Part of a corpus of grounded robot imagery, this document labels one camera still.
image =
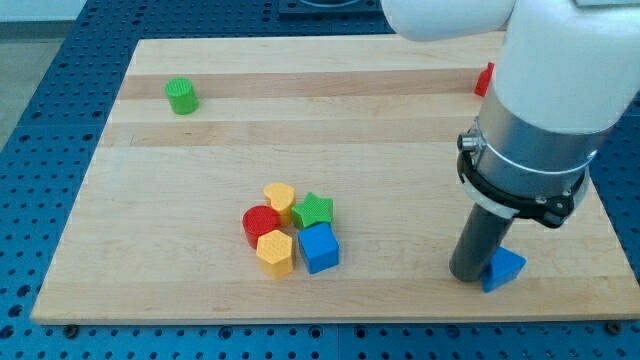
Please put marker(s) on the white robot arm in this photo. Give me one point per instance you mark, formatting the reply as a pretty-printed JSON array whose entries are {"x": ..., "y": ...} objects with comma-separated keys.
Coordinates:
[{"x": 566, "y": 73}]

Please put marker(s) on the yellow heart block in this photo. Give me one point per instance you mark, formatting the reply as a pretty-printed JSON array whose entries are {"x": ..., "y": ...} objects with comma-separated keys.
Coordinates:
[{"x": 281, "y": 197}]

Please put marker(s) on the green star block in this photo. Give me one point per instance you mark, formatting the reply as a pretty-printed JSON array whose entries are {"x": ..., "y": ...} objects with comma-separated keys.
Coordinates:
[{"x": 312, "y": 210}]

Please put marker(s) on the wooden board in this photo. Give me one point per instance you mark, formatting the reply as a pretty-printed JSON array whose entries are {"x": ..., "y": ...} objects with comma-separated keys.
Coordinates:
[{"x": 155, "y": 235}]

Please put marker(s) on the blue cube block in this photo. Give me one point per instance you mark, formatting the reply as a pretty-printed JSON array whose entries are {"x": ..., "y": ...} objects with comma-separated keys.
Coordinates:
[{"x": 319, "y": 247}]

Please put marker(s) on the red cylinder block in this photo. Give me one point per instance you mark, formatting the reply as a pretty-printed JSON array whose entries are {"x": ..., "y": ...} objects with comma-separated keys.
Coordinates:
[{"x": 257, "y": 221}]

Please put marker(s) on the yellow hexagon block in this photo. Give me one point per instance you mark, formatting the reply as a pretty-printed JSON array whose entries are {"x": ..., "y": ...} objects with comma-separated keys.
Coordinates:
[{"x": 276, "y": 254}]

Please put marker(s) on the green cylinder block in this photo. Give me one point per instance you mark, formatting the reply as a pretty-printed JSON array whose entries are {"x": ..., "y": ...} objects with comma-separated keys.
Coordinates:
[{"x": 181, "y": 95}]

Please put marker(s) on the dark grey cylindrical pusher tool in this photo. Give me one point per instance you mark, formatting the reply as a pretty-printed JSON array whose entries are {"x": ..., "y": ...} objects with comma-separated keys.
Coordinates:
[{"x": 481, "y": 237}]

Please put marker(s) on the red block at edge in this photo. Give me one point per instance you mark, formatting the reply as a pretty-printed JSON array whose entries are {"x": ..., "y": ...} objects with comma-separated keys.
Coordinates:
[{"x": 484, "y": 80}]

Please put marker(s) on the blue triangle block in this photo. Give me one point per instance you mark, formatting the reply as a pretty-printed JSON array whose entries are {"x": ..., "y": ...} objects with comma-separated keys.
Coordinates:
[{"x": 504, "y": 266}]

